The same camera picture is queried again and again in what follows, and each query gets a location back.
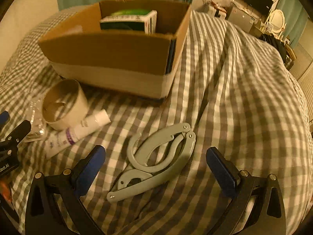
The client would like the teal window curtain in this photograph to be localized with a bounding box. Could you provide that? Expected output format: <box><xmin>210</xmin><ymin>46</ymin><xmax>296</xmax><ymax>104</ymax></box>
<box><xmin>276</xmin><ymin>0</ymin><xmax>309</xmax><ymax>48</ymax></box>

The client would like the grey mini fridge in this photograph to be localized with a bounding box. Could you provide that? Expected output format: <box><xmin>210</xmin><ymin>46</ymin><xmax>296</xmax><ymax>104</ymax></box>
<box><xmin>226</xmin><ymin>6</ymin><xmax>255</xmax><ymax>33</ymax></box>

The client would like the green white carton box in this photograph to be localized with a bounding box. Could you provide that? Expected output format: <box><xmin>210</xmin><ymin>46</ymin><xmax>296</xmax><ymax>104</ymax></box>
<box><xmin>100</xmin><ymin>9</ymin><xmax>157</xmax><ymax>34</ymax></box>

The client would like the white cosmetic tube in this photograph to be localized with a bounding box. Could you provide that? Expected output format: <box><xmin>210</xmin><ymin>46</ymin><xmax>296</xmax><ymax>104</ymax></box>
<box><xmin>45</xmin><ymin>109</ymin><xmax>111</xmax><ymax>159</ymax></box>

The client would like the cardboard tape roll core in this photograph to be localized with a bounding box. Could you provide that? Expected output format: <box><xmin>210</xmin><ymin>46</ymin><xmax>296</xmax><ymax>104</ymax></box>
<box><xmin>42</xmin><ymin>79</ymin><xmax>89</xmax><ymax>131</ymax></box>

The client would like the operator hand orange glove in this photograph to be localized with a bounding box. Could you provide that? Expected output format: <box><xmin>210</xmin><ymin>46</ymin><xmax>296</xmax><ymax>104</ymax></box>
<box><xmin>0</xmin><ymin>180</ymin><xmax>12</xmax><ymax>203</ymax></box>

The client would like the brown cardboard box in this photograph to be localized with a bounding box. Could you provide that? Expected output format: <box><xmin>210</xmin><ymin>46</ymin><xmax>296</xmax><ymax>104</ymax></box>
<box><xmin>38</xmin><ymin>0</ymin><xmax>191</xmax><ymax>99</ymax></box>

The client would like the white oval vanity mirror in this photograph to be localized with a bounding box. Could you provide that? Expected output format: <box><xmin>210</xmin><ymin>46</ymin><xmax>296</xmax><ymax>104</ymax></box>
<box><xmin>265</xmin><ymin>9</ymin><xmax>286</xmax><ymax>36</ymax></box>

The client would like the black clothes pile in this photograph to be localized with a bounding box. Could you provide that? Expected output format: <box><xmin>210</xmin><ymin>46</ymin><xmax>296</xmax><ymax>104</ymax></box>
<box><xmin>259</xmin><ymin>34</ymin><xmax>286</xmax><ymax>63</ymax></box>

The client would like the clear plastic bag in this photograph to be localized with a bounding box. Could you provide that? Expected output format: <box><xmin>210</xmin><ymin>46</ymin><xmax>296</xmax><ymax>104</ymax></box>
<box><xmin>24</xmin><ymin>97</ymin><xmax>47</xmax><ymax>143</ymax></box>

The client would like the grey folding clothes hanger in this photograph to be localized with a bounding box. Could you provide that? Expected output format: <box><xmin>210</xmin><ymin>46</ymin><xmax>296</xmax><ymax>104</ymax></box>
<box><xmin>107</xmin><ymin>123</ymin><xmax>196</xmax><ymax>203</ymax></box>

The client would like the grey checked bed cover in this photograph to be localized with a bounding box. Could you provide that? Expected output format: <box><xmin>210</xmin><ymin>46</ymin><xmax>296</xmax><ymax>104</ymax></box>
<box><xmin>8</xmin><ymin>11</ymin><xmax>312</xmax><ymax>234</ymax></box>

